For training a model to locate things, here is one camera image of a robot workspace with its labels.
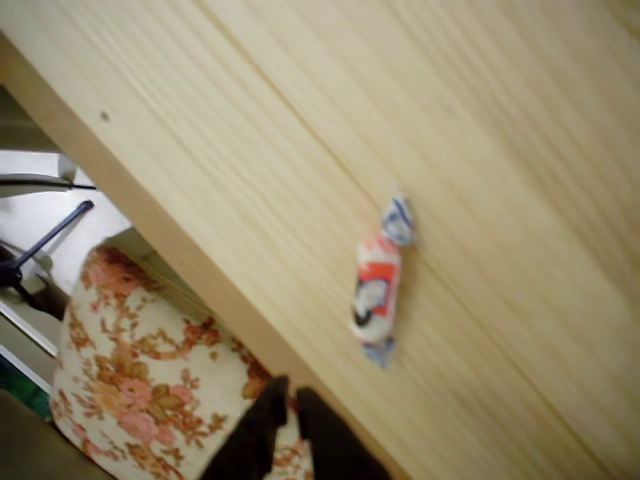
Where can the thin black rod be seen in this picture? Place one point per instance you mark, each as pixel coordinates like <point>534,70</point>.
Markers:
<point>45,182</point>

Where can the white red candy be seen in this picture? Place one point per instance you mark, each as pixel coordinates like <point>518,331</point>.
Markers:
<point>377,285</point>

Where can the floral fabric cushion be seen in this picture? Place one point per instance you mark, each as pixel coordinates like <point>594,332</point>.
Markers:
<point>145,375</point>

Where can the blue thin rod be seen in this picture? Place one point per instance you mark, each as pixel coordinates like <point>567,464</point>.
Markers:
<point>55,232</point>

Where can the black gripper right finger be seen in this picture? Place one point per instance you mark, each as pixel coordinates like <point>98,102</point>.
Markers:
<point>335,440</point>

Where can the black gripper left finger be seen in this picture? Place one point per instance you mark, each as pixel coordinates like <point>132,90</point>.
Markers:
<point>252,440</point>

